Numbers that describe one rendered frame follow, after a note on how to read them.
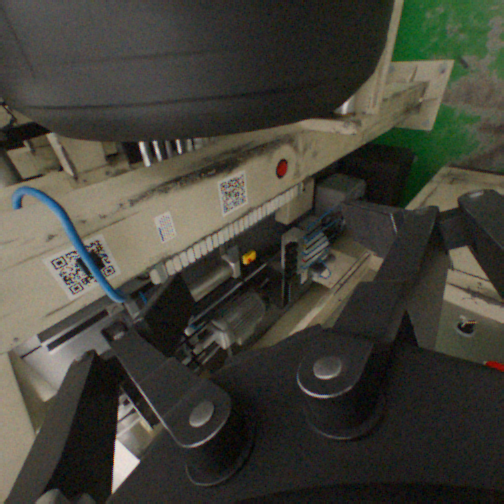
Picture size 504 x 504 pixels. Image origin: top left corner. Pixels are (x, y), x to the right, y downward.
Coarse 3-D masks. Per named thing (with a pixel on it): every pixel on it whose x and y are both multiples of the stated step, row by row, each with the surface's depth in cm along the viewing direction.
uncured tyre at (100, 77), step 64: (0, 0) 21; (64, 0) 20; (128, 0) 20; (192, 0) 20; (256, 0) 21; (320, 0) 23; (384, 0) 29; (0, 64) 26; (64, 64) 23; (128, 64) 22; (192, 64) 23; (256, 64) 24; (320, 64) 26; (64, 128) 31; (128, 128) 28; (192, 128) 28; (256, 128) 31
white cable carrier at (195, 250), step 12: (288, 192) 70; (264, 204) 64; (276, 204) 68; (252, 216) 62; (264, 216) 66; (228, 228) 58; (240, 228) 61; (204, 240) 54; (216, 240) 56; (180, 252) 51; (192, 252) 53; (204, 252) 55; (168, 264) 49; (180, 264) 51; (156, 276) 48
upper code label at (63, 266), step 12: (96, 240) 37; (60, 252) 34; (72, 252) 35; (96, 252) 37; (108, 252) 39; (48, 264) 34; (60, 264) 35; (72, 264) 36; (108, 264) 39; (60, 276) 35; (72, 276) 36; (84, 276) 38; (108, 276) 40; (72, 288) 37; (84, 288) 38
